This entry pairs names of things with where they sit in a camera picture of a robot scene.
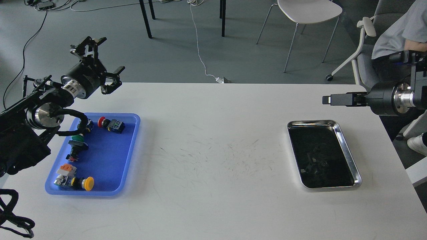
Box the seated person in grey shirt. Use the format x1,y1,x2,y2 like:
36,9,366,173
372,0,427,156

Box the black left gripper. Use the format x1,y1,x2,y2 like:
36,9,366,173
61,36,125,99

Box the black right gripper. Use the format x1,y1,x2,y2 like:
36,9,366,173
322,82,401,116

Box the shiny metal tray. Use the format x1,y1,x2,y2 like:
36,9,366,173
287,120,362,190

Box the red push button switch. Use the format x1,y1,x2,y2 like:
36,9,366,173
97,116,125,134

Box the black table legs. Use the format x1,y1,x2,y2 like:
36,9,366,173
139,0,227,39

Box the white power adapter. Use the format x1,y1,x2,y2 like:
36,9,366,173
216,77,232,84

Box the grey office chair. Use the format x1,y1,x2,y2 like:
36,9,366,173
325,0,414,91

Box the black braided cable loop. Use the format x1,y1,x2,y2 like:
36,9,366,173
0,189,35,238

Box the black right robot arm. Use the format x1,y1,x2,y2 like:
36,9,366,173
322,50,427,116

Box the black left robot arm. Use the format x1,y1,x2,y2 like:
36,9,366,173
0,36,125,176

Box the white chair with metal legs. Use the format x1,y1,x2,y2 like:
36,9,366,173
256,0,343,73

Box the orange grey contact block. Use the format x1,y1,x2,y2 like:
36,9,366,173
56,163,77,177

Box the black cable on floor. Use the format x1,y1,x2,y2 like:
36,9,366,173
3,0,140,100

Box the white cable on floor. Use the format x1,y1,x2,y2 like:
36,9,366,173
187,0,221,80

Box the blue plastic tray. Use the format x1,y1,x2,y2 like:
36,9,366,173
45,112,140,196

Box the green push button switch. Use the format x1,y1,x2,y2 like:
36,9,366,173
71,119,94,142

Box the yellow push button switch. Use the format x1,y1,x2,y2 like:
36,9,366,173
54,174,95,191

